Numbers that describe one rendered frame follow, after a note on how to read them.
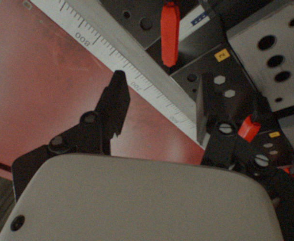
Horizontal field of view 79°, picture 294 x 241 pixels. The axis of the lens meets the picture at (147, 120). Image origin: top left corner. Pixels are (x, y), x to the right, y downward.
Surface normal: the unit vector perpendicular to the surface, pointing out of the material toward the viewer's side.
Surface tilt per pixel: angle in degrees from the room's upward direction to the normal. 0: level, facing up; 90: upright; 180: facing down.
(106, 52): 90
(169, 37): 90
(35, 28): 90
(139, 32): 90
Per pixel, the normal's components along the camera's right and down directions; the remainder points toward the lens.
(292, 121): -0.69, -0.53
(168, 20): -0.15, 0.77
